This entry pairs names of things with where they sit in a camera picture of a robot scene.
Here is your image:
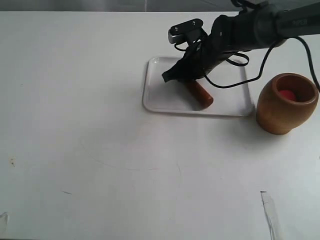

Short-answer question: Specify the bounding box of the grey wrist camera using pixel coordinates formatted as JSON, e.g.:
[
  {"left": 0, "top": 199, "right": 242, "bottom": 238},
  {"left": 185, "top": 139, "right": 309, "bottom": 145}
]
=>
[{"left": 168, "top": 18, "right": 207, "bottom": 45}]

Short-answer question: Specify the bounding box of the brown wooden mortar bowl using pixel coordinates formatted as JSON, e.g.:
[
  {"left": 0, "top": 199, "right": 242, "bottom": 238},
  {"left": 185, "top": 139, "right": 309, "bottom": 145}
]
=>
[{"left": 256, "top": 73, "right": 319, "bottom": 135}]

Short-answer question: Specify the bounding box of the brown wooden pestle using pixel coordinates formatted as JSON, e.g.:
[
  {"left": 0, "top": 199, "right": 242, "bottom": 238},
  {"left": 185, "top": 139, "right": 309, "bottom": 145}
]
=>
[{"left": 184, "top": 80, "right": 214, "bottom": 109}]

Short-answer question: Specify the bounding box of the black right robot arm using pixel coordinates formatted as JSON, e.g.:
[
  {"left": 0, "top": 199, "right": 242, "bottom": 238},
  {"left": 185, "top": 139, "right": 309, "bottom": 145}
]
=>
[{"left": 162, "top": 0, "right": 320, "bottom": 82}]

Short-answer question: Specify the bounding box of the red item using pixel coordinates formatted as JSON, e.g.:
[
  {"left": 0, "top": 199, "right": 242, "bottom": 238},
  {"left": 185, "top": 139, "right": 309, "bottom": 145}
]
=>
[{"left": 279, "top": 89, "right": 297, "bottom": 102}]

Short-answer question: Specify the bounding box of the white plastic tray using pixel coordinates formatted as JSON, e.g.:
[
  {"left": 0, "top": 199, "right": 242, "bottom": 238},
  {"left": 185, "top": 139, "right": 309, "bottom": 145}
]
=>
[{"left": 142, "top": 56, "right": 255, "bottom": 117}]

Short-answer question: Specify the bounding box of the black cable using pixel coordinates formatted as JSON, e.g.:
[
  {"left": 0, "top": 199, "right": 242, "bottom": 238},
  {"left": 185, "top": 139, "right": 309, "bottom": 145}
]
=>
[{"left": 173, "top": 36, "right": 320, "bottom": 92}]

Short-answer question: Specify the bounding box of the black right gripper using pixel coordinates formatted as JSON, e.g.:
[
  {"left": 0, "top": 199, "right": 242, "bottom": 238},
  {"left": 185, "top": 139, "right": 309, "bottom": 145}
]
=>
[{"left": 162, "top": 13, "right": 260, "bottom": 82}]

